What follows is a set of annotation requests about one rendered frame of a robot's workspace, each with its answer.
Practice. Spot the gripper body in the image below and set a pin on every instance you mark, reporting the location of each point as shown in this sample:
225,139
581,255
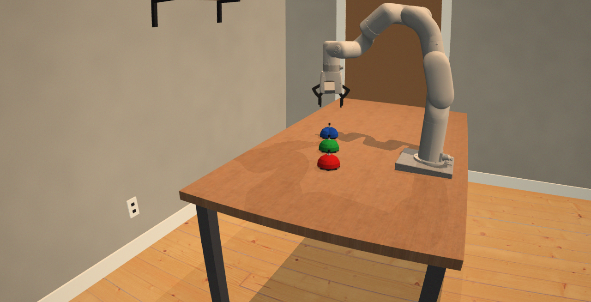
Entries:
331,76

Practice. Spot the red dome bell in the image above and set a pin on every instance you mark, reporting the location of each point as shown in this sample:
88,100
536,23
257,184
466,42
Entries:
328,162

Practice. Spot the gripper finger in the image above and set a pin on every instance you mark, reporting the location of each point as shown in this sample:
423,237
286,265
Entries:
317,94
344,95

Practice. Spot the green service bell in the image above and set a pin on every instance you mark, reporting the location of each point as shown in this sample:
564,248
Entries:
329,144

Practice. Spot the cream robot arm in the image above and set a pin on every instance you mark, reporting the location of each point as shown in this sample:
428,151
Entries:
436,68

